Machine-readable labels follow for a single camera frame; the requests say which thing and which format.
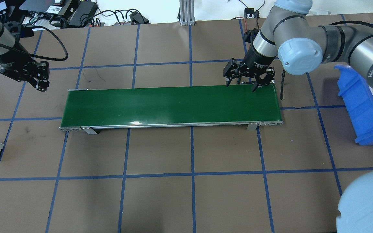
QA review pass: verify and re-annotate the aluminium frame post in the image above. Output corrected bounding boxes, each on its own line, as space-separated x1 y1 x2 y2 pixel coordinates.
179 0 196 26

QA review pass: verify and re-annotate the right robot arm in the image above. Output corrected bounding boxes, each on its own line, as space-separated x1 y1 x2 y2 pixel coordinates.
223 0 373 233

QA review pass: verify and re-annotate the red black wire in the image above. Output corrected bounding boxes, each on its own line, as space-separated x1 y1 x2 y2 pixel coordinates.
231 0 265 42

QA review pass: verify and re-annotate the small black camera box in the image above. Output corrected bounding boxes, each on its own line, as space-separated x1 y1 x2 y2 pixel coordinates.
244 7 255 19

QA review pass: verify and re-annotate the blue plastic bin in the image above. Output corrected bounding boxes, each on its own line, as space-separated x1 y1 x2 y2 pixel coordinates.
334 64 373 146

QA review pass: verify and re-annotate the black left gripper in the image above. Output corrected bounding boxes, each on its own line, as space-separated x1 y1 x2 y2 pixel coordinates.
0 58 50 92

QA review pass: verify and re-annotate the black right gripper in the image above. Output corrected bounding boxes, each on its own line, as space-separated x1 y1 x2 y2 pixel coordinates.
223 58 275 93

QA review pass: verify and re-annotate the green conveyor belt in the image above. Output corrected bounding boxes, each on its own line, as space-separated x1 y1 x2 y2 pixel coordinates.
59 84 284 134

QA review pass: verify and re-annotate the black power adapter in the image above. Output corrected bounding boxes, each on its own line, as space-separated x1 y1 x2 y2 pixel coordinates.
67 1 98 28

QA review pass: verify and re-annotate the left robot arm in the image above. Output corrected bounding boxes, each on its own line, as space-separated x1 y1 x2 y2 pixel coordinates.
0 22 50 92

